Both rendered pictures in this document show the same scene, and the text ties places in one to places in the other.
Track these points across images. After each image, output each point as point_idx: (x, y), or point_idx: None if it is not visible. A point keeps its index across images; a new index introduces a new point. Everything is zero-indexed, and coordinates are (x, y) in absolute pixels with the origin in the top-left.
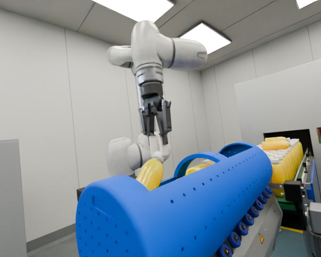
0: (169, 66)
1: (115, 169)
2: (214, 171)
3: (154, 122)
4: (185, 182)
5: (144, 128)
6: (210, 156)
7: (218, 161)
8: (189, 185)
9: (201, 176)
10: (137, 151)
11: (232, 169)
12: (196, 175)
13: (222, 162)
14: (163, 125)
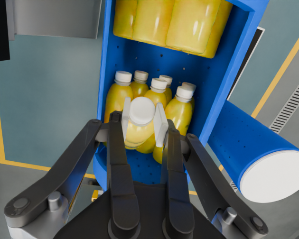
0: None
1: None
2: (234, 74)
3: (125, 150)
4: (203, 143)
5: (93, 154)
6: (240, 2)
7: (248, 10)
8: (206, 141)
9: (217, 113)
10: None
11: (265, 8)
12: (212, 120)
13: (257, 13)
14: (184, 164)
